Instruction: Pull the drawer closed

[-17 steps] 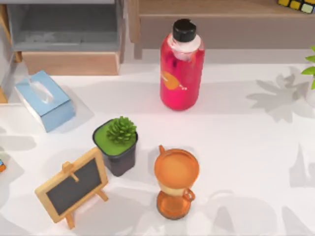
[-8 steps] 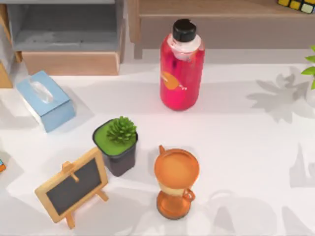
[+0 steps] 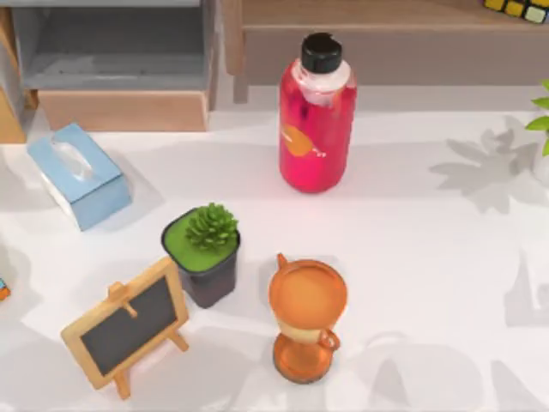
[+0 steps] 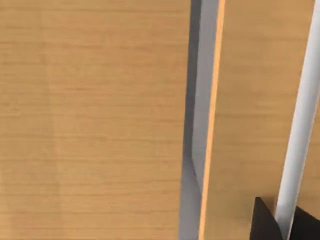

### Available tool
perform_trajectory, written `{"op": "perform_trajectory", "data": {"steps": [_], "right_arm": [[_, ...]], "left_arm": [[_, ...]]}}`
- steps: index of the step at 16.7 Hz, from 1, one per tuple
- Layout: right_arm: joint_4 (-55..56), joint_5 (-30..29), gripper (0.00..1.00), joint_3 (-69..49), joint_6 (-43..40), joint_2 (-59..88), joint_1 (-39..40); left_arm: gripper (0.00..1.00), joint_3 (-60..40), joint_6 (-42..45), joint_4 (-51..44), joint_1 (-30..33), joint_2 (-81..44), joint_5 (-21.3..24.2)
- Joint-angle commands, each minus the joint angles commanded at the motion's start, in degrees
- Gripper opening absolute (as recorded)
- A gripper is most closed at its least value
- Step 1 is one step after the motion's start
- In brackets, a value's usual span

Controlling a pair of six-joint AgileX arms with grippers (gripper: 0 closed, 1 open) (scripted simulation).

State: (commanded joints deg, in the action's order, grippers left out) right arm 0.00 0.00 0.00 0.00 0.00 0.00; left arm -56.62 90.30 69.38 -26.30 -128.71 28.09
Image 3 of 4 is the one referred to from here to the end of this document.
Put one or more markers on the red bottle with black cap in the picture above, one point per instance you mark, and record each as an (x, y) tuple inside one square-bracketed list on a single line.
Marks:
[(314, 141)]

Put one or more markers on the black pot with green plant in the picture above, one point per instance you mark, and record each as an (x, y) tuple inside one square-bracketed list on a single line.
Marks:
[(206, 262)]

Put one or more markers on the orange trophy cup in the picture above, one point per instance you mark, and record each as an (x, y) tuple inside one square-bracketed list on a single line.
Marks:
[(306, 300)]

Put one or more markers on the pale wooden drawer front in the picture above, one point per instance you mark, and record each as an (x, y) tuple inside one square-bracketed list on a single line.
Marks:
[(122, 109)]

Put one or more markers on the wooden framed blackboard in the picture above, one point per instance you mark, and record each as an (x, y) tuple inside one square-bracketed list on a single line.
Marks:
[(128, 324)]

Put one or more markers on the light blue tissue box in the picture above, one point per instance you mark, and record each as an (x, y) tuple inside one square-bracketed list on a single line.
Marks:
[(81, 178)]

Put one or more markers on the wooden open shelf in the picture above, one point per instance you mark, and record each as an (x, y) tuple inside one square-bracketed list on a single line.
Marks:
[(386, 26)]

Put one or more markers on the green leafy plant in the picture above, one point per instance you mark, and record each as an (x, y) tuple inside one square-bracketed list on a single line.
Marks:
[(541, 118)]

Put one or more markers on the orange and blue small object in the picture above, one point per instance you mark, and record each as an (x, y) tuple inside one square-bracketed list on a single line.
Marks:
[(3, 289)]

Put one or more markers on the wooden cupboard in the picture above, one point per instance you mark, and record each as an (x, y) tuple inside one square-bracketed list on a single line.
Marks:
[(9, 86)]

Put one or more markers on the colourful puzzle cube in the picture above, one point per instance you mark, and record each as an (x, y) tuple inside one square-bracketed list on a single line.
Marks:
[(517, 9)]

